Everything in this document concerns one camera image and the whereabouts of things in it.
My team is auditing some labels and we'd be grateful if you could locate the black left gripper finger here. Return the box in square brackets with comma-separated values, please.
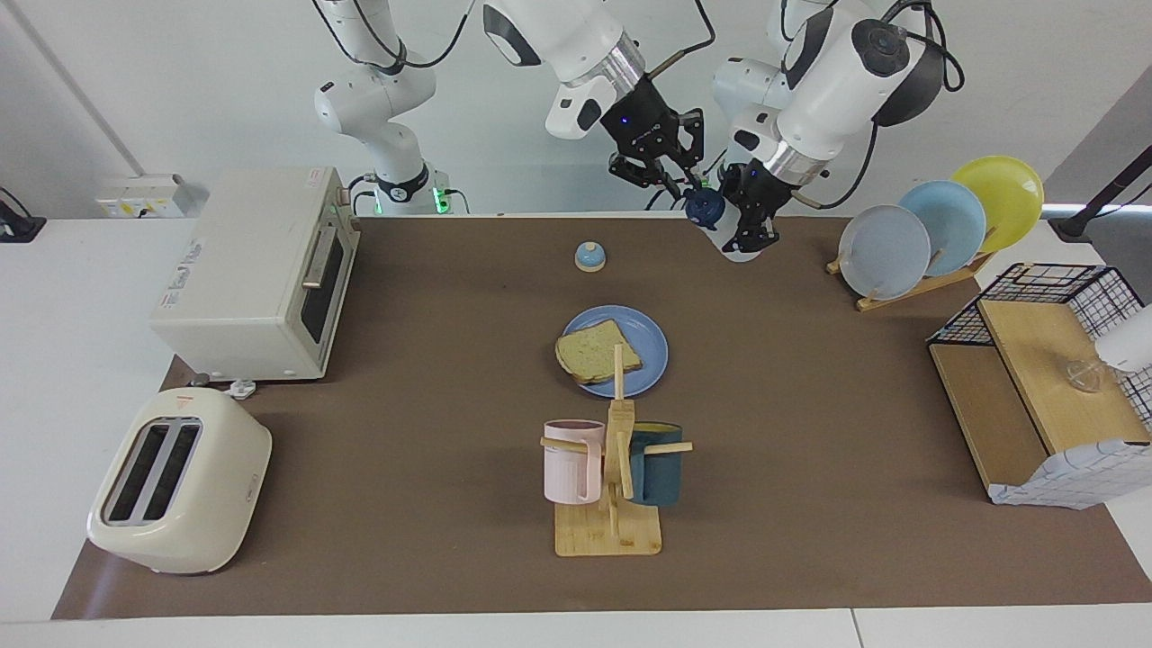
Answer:
[718, 164, 748, 221]
[736, 209, 784, 257]

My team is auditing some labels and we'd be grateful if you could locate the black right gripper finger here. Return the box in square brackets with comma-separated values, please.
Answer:
[608, 151, 671, 192]
[670, 108, 708, 197]

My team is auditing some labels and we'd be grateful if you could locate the white navy-capped seasoning bottle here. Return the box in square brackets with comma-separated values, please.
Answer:
[685, 186, 768, 264]

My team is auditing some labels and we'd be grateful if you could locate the toasted bread slice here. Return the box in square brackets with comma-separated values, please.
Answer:
[554, 319, 644, 385]

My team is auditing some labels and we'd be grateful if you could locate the grey translucent plate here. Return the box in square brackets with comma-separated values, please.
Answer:
[839, 205, 932, 301]

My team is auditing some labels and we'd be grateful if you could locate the blue round dinner plate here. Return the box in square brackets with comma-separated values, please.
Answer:
[562, 305, 670, 399]

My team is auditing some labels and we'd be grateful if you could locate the light blue racked plate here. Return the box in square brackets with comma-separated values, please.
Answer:
[900, 180, 987, 278]

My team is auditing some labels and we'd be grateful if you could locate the yellow plate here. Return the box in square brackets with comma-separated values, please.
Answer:
[950, 156, 1045, 255]

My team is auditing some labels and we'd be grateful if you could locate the wooden dish rack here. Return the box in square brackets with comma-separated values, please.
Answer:
[826, 250, 995, 312]

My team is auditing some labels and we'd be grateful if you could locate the dark teal mug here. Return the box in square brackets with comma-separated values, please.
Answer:
[627, 421, 685, 506]

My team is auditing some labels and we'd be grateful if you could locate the pink ribbed mug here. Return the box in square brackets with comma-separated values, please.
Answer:
[543, 419, 606, 505]

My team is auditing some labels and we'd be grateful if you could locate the wooden mug tree rack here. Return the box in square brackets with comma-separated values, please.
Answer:
[540, 344, 694, 557]

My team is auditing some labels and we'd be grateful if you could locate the clear drinking glass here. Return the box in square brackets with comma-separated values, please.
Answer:
[1062, 357, 1103, 394]

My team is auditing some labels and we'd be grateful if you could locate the brown table mat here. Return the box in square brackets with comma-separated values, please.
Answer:
[51, 216, 1152, 620]

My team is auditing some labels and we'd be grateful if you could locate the white cylindrical object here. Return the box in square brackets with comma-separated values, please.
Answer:
[1093, 304, 1152, 373]

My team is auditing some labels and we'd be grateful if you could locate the white checkered cloth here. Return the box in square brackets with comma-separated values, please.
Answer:
[987, 438, 1152, 511]

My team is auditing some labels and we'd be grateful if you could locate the white toaster oven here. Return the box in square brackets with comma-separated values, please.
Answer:
[149, 166, 361, 383]

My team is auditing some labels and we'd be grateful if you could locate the cream two-slot toaster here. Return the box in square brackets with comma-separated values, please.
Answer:
[86, 389, 273, 575]

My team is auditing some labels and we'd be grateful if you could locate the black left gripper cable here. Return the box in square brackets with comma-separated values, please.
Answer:
[792, 117, 881, 210]

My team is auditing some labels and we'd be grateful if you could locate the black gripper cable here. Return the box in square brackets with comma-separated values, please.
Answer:
[792, 117, 881, 210]
[646, 0, 717, 80]

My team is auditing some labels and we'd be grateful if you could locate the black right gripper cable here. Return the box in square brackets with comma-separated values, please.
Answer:
[646, 0, 717, 80]

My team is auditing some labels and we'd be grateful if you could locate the wooden shelf with wire basket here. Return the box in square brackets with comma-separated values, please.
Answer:
[927, 263, 1152, 491]

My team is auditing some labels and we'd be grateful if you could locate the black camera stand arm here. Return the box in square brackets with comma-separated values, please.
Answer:
[1048, 144, 1152, 242]

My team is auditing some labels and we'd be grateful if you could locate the white wall power strip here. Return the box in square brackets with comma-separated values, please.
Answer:
[96, 174, 194, 219]

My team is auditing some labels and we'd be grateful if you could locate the black desk clamp mount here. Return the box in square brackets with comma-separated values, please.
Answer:
[0, 186, 46, 242]

